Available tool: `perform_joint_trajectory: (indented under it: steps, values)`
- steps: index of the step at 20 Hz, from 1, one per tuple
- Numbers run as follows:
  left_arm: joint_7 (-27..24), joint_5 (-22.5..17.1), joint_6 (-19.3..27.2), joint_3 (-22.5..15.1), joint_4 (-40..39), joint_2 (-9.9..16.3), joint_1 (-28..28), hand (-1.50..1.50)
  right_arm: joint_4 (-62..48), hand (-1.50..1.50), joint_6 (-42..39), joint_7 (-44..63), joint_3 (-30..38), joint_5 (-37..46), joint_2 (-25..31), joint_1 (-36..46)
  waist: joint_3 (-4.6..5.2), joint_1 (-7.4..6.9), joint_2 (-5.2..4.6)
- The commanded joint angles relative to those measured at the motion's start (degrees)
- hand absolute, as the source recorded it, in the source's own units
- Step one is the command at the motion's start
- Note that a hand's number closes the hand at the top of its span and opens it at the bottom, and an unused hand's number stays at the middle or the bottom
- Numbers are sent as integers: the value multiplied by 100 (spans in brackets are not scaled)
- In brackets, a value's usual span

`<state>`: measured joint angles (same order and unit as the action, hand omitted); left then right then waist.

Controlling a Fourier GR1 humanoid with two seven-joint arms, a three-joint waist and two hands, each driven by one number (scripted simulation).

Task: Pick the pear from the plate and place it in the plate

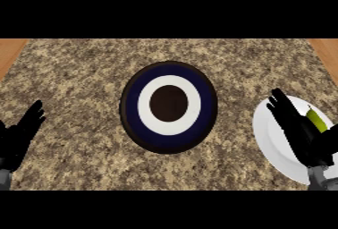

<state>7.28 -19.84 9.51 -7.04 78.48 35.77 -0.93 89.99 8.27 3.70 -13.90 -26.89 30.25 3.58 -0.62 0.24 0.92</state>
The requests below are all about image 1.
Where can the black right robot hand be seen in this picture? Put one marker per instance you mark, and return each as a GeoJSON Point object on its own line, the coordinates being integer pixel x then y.
{"type": "Point", "coordinates": [302, 134]}

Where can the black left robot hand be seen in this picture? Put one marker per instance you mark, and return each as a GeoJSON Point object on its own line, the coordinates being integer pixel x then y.
{"type": "Point", "coordinates": [19, 134]}

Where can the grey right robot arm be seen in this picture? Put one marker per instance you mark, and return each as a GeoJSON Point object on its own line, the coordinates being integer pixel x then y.
{"type": "Point", "coordinates": [323, 178]}

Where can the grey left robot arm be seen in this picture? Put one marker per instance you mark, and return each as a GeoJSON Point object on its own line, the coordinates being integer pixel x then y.
{"type": "Point", "coordinates": [4, 179]}

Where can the green pear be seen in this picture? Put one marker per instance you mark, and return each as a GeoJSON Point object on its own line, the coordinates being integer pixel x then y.
{"type": "Point", "coordinates": [317, 120]}

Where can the white plate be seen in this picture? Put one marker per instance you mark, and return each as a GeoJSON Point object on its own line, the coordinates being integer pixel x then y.
{"type": "Point", "coordinates": [274, 140]}

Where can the dark blue ringed plate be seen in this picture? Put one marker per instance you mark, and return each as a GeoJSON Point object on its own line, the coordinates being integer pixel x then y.
{"type": "Point", "coordinates": [168, 107]}

